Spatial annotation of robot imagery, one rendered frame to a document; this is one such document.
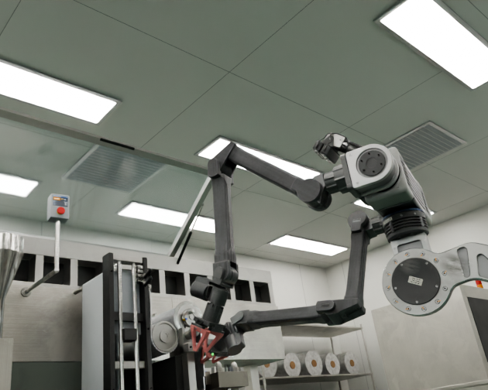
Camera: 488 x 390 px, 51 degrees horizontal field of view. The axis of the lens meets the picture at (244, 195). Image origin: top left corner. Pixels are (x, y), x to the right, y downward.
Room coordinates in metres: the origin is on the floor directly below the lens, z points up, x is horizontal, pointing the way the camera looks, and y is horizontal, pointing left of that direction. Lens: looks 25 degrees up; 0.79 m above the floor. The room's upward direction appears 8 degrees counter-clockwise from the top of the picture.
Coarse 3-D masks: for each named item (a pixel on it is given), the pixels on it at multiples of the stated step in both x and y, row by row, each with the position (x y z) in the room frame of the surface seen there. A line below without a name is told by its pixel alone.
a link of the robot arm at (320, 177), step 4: (316, 176) 1.41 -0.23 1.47; (320, 176) 1.40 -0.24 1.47; (320, 180) 1.40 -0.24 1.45; (324, 184) 1.40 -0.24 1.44; (324, 188) 1.40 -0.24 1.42; (324, 192) 1.41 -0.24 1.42; (328, 192) 1.44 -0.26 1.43; (324, 196) 1.42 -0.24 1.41; (328, 196) 1.45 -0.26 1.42; (320, 200) 1.41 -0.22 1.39; (324, 200) 1.44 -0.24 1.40; (308, 204) 1.44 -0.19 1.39; (312, 204) 1.43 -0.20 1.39; (316, 204) 1.44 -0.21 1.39; (320, 204) 1.44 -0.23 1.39; (324, 204) 1.45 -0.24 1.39; (316, 208) 1.47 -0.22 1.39
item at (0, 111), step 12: (0, 108) 1.50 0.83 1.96; (12, 120) 1.55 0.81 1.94; (24, 120) 1.57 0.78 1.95; (36, 120) 1.59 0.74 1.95; (60, 132) 1.67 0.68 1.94; (72, 132) 1.69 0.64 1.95; (84, 132) 1.73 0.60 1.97; (108, 144) 1.81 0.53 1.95; (120, 144) 1.83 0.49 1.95; (144, 156) 1.94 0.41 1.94; (156, 156) 1.97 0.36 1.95; (168, 156) 2.02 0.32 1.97; (192, 168) 2.11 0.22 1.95; (204, 168) 2.16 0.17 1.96; (204, 192) 2.27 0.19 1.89; (192, 216) 2.35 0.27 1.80; (192, 228) 2.40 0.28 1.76; (180, 240) 2.44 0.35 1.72; (180, 252) 2.47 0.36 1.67
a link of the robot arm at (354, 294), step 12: (360, 216) 1.86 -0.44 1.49; (360, 228) 1.84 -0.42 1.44; (360, 240) 1.85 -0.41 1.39; (360, 252) 1.83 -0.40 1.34; (360, 264) 1.82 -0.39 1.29; (348, 276) 1.83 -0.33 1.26; (360, 276) 1.81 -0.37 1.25; (348, 288) 1.81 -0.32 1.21; (360, 288) 1.80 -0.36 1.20; (336, 300) 1.80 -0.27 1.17; (348, 300) 1.78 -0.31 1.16; (360, 300) 1.79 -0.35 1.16; (336, 312) 1.79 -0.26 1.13; (348, 312) 1.79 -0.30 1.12; (360, 312) 1.80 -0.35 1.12; (336, 324) 1.86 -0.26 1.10
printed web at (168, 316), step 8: (168, 312) 2.14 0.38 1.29; (152, 320) 2.22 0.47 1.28; (160, 320) 2.16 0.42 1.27; (168, 320) 2.12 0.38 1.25; (176, 328) 2.09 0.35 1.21; (128, 344) 2.12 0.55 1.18; (152, 344) 2.01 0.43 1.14; (128, 352) 2.13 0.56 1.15; (152, 352) 2.05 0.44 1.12; (160, 352) 2.03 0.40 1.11; (168, 352) 2.05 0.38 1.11; (128, 360) 2.17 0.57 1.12
